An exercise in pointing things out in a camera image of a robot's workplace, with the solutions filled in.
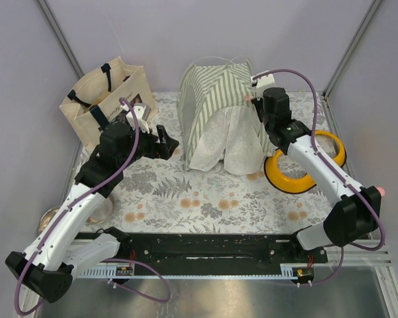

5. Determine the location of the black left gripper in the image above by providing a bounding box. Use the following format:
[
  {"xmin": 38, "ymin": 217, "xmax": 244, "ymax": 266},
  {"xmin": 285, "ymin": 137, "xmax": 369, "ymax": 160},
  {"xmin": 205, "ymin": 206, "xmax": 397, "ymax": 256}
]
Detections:
[{"xmin": 119, "ymin": 121, "xmax": 178, "ymax": 169}]

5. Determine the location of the green striped pet tent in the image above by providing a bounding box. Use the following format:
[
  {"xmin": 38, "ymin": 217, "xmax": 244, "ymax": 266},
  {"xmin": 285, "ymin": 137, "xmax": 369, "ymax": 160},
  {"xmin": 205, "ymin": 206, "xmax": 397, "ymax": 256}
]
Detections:
[{"xmin": 177, "ymin": 56, "xmax": 275, "ymax": 176}]

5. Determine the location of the steel pet bowl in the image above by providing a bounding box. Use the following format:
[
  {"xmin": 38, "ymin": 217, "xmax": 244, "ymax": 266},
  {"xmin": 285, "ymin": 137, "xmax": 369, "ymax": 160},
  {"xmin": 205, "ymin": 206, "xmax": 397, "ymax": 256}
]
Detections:
[
  {"xmin": 87, "ymin": 194, "xmax": 115, "ymax": 224},
  {"xmin": 37, "ymin": 206, "xmax": 60, "ymax": 234}
]

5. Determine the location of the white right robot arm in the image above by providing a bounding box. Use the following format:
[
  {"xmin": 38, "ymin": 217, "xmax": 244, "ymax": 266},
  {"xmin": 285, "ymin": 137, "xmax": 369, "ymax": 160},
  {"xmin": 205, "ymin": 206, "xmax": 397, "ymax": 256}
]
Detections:
[{"xmin": 253, "ymin": 87, "xmax": 382, "ymax": 262}]

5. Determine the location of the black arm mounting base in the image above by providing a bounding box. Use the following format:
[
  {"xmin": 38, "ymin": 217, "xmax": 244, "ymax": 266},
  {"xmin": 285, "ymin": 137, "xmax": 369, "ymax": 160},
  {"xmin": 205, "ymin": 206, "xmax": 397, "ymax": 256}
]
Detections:
[{"xmin": 78, "ymin": 228, "xmax": 329, "ymax": 276}]

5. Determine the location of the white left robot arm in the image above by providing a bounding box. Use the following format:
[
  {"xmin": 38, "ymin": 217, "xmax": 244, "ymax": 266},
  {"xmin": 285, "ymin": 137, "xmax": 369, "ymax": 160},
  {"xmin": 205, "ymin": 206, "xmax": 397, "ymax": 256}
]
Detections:
[{"xmin": 5, "ymin": 123, "xmax": 179, "ymax": 303}]

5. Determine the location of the yellow double pet bowl holder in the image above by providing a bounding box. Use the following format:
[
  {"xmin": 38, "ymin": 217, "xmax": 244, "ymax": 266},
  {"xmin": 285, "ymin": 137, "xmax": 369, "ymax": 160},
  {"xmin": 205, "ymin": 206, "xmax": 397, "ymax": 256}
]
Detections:
[{"xmin": 263, "ymin": 130, "xmax": 347, "ymax": 195}]

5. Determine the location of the floral table mat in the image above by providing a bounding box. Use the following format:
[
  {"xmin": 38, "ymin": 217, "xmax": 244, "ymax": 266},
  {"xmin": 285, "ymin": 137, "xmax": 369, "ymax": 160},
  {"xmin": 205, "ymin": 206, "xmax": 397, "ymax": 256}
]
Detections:
[{"xmin": 68, "ymin": 91, "xmax": 356, "ymax": 235}]

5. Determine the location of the beige canvas tote bag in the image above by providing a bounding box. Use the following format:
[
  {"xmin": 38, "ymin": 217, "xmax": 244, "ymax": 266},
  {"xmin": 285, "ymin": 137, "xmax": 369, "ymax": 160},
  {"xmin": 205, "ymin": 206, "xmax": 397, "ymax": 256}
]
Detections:
[{"xmin": 60, "ymin": 57, "xmax": 158, "ymax": 149}]

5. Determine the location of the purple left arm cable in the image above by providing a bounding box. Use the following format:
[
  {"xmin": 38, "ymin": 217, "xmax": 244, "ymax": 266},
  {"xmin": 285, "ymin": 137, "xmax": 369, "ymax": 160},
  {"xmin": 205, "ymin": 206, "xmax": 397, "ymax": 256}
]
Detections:
[{"xmin": 13, "ymin": 97, "xmax": 172, "ymax": 315}]

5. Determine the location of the white slotted cable duct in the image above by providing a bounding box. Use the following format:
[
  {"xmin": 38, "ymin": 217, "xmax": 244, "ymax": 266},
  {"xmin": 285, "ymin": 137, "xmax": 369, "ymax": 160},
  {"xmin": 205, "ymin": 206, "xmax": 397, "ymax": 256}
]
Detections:
[{"xmin": 80, "ymin": 258, "xmax": 314, "ymax": 281}]

